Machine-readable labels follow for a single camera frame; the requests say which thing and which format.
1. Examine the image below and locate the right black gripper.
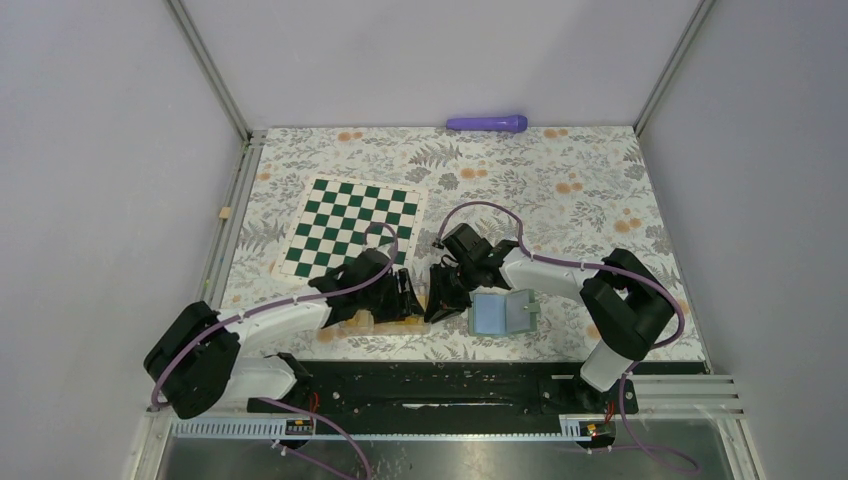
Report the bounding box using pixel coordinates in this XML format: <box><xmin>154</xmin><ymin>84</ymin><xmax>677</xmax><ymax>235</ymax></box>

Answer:
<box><xmin>424</xmin><ymin>260</ymin><xmax>481</xmax><ymax>324</ymax></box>

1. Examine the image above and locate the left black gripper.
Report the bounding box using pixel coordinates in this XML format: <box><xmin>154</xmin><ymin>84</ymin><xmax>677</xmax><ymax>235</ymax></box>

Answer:
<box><xmin>360</xmin><ymin>269</ymin><xmax>423</xmax><ymax>324</ymax></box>

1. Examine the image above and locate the green leather card holder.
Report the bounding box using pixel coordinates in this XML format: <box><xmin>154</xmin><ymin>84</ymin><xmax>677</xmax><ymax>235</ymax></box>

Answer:
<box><xmin>468</xmin><ymin>289</ymin><xmax>541</xmax><ymax>337</ymax></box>

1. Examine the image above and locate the clear plastic card box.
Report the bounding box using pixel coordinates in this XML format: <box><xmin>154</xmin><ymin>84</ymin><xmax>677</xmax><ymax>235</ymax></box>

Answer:
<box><xmin>334</xmin><ymin>290</ymin><xmax>431</xmax><ymax>337</ymax></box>

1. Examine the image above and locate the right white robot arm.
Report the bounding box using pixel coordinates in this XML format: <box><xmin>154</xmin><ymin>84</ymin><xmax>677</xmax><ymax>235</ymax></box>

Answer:
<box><xmin>424</xmin><ymin>223</ymin><xmax>680</xmax><ymax>412</ymax></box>

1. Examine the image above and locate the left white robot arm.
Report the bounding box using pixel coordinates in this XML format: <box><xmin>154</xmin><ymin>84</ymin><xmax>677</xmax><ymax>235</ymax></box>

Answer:
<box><xmin>143</xmin><ymin>249</ymin><xmax>424</xmax><ymax>419</ymax></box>

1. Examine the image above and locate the green white chessboard mat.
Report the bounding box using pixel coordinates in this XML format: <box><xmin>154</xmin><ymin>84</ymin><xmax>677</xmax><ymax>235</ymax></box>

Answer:
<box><xmin>270</xmin><ymin>175</ymin><xmax>428</xmax><ymax>284</ymax></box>

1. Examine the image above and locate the floral tablecloth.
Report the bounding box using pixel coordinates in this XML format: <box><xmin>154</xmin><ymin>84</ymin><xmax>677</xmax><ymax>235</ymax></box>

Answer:
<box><xmin>216</xmin><ymin>126</ymin><xmax>707</xmax><ymax>362</ymax></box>

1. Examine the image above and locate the purple cylinder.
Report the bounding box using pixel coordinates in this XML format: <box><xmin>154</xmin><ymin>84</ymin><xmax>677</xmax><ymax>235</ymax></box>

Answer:
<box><xmin>445</xmin><ymin>115</ymin><xmax>529</xmax><ymax>133</ymax></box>

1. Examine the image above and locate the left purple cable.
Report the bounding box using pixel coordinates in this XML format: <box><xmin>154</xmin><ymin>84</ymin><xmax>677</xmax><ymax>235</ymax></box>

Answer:
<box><xmin>149</xmin><ymin>221</ymin><xmax>400</xmax><ymax>409</ymax></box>

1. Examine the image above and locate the purple cable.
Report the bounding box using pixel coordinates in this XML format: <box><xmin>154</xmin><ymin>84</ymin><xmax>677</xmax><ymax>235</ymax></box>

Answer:
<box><xmin>149</xmin><ymin>221</ymin><xmax>400</xmax><ymax>409</ymax></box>
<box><xmin>435</xmin><ymin>200</ymin><xmax>702</xmax><ymax>475</ymax></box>

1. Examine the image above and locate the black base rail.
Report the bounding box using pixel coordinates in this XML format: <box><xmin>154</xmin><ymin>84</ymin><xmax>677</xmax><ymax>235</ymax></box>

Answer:
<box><xmin>281</xmin><ymin>360</ymin><xmax>704</xmax><ymax>438</ymax></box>

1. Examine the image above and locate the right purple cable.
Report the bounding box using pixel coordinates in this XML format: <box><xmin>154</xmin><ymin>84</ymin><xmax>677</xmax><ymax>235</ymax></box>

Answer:
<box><xmin>435</xmin><ymin>200</ymin><xmax>702</xmax><ymax>475</ymax></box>

